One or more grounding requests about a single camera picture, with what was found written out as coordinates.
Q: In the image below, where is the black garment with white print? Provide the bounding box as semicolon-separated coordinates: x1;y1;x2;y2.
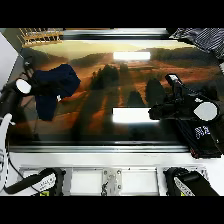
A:
179;116;224;160

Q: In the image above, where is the striped shirt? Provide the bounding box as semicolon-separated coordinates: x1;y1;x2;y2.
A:
169;27;224;62

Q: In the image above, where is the dark blue garment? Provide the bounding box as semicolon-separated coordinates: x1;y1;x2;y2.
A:
32;63;82;122

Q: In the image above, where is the silver frame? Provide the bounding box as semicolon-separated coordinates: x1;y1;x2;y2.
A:
7;28;211;197

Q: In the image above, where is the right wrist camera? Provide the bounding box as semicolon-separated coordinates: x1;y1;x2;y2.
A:
165;73;188;101

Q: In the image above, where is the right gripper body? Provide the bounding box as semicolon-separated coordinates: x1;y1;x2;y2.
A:
147;102;175;121

